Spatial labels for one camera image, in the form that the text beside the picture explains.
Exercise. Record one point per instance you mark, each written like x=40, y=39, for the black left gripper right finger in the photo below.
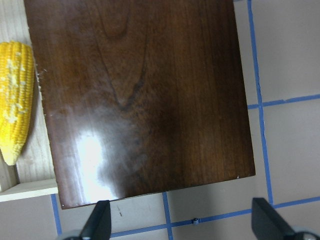
x=267, y=224

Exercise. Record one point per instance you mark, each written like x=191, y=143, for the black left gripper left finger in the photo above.
x=99, y=223

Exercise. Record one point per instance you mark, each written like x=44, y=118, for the yellow corn cob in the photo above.
x=17, y=75

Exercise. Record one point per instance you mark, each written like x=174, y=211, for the wooden drawer with white handle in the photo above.
x=33, y=175

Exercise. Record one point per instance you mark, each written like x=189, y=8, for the dark wooden drawer cabinet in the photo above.
x=140, y=96

